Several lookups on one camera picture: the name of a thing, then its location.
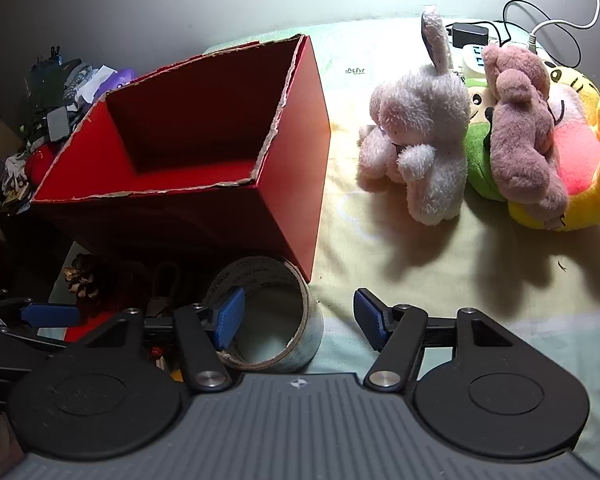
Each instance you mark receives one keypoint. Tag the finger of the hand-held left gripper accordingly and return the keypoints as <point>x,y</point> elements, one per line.
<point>50,314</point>

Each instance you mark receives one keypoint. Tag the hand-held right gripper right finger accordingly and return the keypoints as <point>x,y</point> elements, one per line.
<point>369,317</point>

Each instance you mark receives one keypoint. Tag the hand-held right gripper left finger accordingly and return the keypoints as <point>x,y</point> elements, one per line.
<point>230,317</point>

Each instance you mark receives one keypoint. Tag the red gift box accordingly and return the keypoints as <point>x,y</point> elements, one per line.
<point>87,332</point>

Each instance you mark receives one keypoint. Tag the brown pine cone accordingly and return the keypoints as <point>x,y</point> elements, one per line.
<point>82,280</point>

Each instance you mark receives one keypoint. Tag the clear packing tape roll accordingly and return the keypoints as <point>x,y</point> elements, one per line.
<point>270,270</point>

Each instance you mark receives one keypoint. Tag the red cardboard box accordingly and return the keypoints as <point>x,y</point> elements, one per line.
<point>300,160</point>

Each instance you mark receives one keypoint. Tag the small grey box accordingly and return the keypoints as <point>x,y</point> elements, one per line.
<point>58,124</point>

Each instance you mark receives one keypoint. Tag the green plush toy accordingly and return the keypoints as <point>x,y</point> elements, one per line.
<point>477,160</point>

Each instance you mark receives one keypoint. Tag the dark green bag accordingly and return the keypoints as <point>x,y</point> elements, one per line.
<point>52,82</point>

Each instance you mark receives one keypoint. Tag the crumpled white tissue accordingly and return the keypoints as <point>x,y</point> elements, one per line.
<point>92,85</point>

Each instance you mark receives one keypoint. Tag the mauve plush toy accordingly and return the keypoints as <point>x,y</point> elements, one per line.
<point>517,135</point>

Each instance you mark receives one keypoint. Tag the yellow plush toy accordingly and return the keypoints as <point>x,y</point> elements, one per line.
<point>585,210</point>

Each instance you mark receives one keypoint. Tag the purple tissue packet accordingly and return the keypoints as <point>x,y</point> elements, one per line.
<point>122,77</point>

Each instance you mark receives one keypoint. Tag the white power strip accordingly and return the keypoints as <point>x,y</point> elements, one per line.
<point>472,61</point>

